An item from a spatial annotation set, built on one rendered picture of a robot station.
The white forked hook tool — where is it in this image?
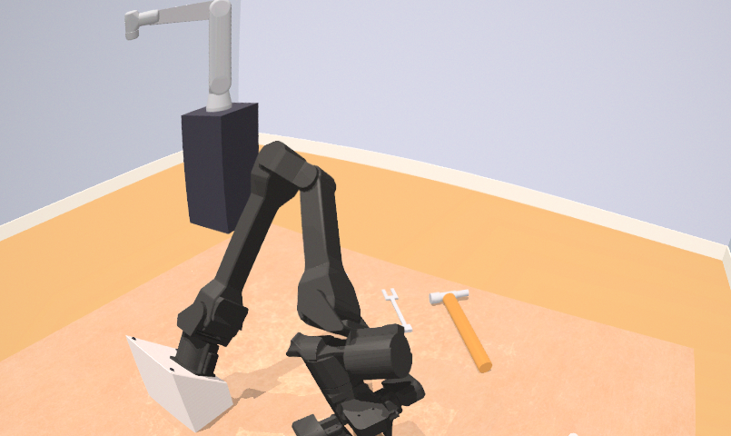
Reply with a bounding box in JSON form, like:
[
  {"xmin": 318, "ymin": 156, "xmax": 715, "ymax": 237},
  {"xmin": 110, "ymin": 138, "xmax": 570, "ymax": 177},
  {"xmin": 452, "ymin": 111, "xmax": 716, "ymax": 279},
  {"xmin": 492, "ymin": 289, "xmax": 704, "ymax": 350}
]
[{"xmin": 382, "ymin": 288, "xmax": 413, "ymax": 333}]

